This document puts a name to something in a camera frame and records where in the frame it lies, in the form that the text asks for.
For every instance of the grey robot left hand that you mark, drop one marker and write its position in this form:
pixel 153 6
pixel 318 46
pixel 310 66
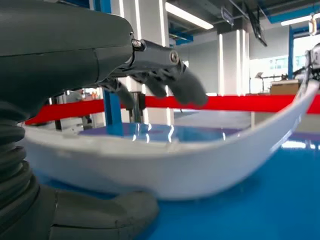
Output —
pixel 55 49

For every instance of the red barrier belt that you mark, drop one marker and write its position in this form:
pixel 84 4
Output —
pixel 225 103

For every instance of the metal barrier stanchion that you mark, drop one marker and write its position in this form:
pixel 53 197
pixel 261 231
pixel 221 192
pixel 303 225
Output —
pixel 136 109

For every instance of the ceiling light strip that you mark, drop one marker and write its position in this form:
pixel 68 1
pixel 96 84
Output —
pixel 295 20
pixel 187 15

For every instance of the brown wooden crate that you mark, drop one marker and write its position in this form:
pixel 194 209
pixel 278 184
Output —
pixel 284 88

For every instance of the black hanging screen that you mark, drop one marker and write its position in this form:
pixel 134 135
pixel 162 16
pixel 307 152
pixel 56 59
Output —
pixel 257 26

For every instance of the white square building pillar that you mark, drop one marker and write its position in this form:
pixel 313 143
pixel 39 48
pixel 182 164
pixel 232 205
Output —
pixel 232 63
pixel 149 20

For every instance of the hanging ceiling sign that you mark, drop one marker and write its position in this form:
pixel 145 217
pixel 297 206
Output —
pixel 226 16

